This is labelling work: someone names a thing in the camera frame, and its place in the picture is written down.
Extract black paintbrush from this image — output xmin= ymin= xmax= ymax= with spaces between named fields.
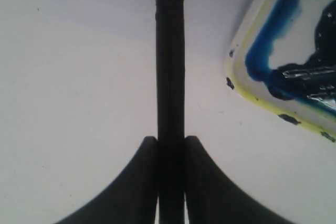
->
xmin=155 ymin=0 xmax=185 ymax=223

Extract white paint tray blue paint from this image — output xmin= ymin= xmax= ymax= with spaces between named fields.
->
xmin=225 ymin=0 xmax=335 ymax=142

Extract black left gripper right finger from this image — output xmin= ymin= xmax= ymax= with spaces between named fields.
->
xmin=185 ymin=136 xmax=289 ymax=224

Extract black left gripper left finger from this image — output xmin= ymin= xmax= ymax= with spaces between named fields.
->
xmin=59 ymin=136 xmax=158 ymax=223

